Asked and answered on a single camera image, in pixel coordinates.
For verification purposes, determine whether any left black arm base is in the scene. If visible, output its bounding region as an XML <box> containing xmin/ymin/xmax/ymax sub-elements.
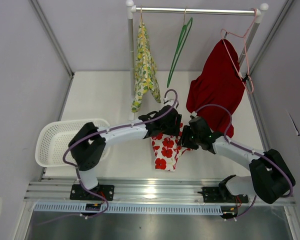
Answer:
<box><xmin>69</xmin><ymin>184</ymin><xmax>115</xmax><ymax>201</ymax></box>

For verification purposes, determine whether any red skirt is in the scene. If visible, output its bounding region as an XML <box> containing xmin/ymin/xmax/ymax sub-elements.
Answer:
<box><xmin>186</xmin><ymin>39</ymin><xmax>245</xmax><ymax>133</ymax></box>

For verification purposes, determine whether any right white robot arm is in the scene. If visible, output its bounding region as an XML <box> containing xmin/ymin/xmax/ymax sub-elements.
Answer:
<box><xmin>177</xmin><ymin>117</ymin><xmax>296</xmax><ymax>204</ymax></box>

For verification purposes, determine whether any yellow clothes hanger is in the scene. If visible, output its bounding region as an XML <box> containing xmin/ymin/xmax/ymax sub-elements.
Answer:
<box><xmin>140</xmin><ymin>8</ymin><xmax>150</xmax><ymax>90</ymax></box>

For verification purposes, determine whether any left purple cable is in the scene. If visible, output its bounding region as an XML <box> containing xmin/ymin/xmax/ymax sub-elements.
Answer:
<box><xmin>62</xmin><ymin>89</ymin><xmax>179</xmax><ymax>201</ymax></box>

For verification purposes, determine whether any white metal clothes rack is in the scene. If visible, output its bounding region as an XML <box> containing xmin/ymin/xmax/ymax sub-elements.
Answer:
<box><xmin>124</xmin><ymin>0</ymin><xmax>270</xmax><ymax>121</ymax></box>

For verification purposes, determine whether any pink clothes hanger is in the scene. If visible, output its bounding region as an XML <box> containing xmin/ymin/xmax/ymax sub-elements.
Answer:
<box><xmin>220</xmin><ymin>8</ymin><xmax>258</xmax><ymax>95</ymax></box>

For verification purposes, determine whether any lemon print skirt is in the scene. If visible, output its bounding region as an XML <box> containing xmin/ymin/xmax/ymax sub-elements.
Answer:
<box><xmin>131</xmin><ymin>21</ymin><xmax>161</xmax><ymax>113</ymax></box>

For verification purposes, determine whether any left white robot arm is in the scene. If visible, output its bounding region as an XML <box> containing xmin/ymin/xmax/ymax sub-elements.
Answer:
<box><xmin>63</xmin><ymin>104</ymin><xmax>182</xmax><ymax>200</ymax></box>

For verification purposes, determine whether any green clothes hanger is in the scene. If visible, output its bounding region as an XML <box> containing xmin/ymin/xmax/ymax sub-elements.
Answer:
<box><xmin>166</xmin><ymin>8</ymin><xmax>193</xmax><ymax>88</ymax></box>

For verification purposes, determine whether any white perforated plastic basket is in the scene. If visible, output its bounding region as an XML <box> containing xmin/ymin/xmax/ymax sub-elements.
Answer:
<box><xmin>35</xmin><ymin>118</ymin><xmax>110</xmax><ymax>168</ymax></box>

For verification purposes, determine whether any red poppy print cloth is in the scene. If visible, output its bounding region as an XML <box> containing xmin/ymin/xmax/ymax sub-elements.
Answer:
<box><xmin>151</xmin><ymin>122</ymin><xmax>192</xmax><ymax>172</ymax></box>

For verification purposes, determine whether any aluminium mounting rail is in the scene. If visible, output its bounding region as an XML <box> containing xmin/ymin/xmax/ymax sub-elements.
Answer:
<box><xmin>24</xmin><ymin>178</ymin><xmax>219</xmax><ymax>203</ymax></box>

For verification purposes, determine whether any white slotted cable duct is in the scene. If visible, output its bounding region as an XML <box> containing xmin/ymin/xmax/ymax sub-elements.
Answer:
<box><xmin>34</xmin><ymin>202</ymin><xmax>223</xmax><ymax>216</ymax></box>

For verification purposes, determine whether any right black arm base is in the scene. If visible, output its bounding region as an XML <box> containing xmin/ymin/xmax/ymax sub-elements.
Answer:
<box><xmin>197</xmin><ymin>175</ymin><xmax>249</xmax><ymax>204</ymax></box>

